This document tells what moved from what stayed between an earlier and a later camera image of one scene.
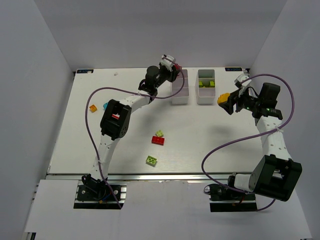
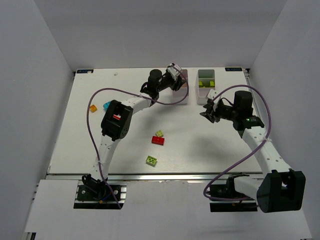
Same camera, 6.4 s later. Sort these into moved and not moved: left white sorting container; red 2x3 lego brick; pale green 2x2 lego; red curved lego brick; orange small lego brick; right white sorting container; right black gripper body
Moved: right black gripper body
Not moved: orange small lego brick; left white sorting container; right white sorting container; red curved lego brick; red 2x3 lego brick; pale green 2x2 lego
